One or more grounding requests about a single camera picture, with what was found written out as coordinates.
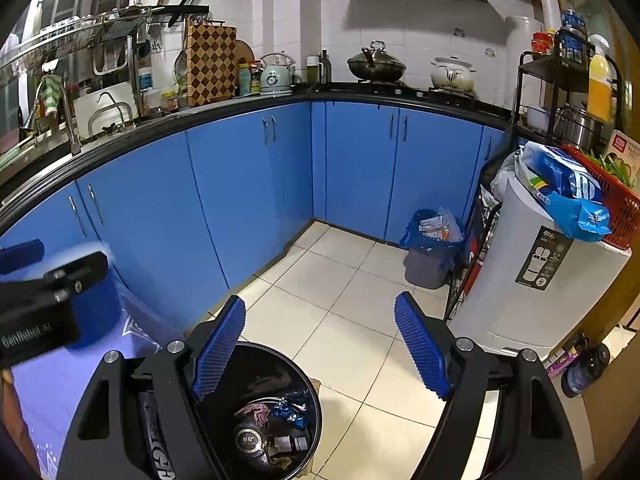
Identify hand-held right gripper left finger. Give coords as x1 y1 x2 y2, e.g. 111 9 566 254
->
56 295 247 480

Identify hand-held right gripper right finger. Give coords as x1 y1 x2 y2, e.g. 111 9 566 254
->
393 291 585 480

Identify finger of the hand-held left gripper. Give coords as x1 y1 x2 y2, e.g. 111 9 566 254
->
0 239 45 276
0 251 109 318

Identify black trash bin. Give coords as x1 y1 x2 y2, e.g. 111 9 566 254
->
135 342 323 480

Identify person's left forearm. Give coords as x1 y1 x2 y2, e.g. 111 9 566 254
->
0 367 41 480

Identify blue printed tablecloth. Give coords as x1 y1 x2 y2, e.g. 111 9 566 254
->
10 245 201 480

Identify grey bin with blue bag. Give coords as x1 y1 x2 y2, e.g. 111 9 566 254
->
400 207 466 290

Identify blue foil wrapper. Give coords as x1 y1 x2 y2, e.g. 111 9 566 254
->
272 392 311 428

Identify round metal tin lid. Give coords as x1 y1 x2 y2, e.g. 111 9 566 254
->
232 422 275 466

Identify white floor appliance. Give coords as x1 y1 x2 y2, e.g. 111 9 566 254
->
447 175 633 356

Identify steel sink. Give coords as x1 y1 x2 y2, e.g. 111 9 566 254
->
0 125 151 181

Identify green drainer tray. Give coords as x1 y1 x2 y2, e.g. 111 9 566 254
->
0 135 31 161

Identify purple box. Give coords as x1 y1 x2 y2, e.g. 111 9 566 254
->
545 345 581 378

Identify steel kitchen faucet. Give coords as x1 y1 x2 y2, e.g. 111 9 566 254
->
22 80 83 156

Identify small curved filter tap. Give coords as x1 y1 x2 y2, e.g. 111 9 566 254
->
87 91 138 133

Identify white water filter box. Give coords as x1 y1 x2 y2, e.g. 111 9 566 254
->
72 81 136 136

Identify dark blue floor bottle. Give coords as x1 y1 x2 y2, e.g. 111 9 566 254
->
560 342 612 400

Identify green white dishcloth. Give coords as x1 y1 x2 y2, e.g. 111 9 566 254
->
37 74 63 118

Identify blue kitchen base cabinets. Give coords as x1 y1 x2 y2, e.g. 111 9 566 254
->
0 97 531 341

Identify white plastic bag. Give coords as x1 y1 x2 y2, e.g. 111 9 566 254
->
490 150 526 201

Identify blue plastic package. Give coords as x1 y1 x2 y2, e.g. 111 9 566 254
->
517 141 613 243

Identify hanging strainer ladle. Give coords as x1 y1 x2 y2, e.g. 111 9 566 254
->
174 35 188 81

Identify stainless dish rack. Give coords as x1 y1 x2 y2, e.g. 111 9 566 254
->
0 5 151 126

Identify row of white dishes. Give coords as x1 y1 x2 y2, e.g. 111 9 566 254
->
37 14 101 33

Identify checkered cutting board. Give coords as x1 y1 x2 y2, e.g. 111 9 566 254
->
186 22 238 106

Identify red plastic basket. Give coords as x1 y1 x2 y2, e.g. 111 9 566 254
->
560 144 640 251

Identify white bowl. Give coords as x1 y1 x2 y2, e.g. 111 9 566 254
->
525 105 553 128

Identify black gas stove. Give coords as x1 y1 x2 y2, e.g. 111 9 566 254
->
350 77 481 101

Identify green vegetables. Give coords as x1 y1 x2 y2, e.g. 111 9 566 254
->
582 152 636 188

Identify round wooden board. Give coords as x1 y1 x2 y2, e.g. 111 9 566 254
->
234 39 257 96

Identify mint green kettle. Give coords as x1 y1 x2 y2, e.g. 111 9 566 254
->
259 51 297 97

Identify steel pot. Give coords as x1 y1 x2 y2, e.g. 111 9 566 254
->
555 105 606 148

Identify white ceramic pot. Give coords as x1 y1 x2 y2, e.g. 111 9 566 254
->
430 56 477 92

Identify black metal shelf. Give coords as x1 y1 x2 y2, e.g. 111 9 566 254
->
512 30 626 146

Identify red white carton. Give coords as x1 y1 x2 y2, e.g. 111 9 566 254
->
600 130 640 191

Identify dark wok with lid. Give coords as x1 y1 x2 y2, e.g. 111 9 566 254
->
347 39 407 82

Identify yellow spray bottle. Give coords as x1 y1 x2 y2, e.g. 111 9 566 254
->
586 35 615 123

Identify white cylinder tank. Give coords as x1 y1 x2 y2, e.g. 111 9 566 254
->
502 16 543 111

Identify red lid jar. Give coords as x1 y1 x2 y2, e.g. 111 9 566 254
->
531 31 553 61

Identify blue can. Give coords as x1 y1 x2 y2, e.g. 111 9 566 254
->
559 9 588 66

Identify white roll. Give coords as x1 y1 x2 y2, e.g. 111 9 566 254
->
540 0 561 33

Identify black wire floor rack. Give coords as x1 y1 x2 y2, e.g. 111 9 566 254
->
442 170 506 321

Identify black knife rail with knives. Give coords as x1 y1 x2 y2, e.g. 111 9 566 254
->
150 0 211 28

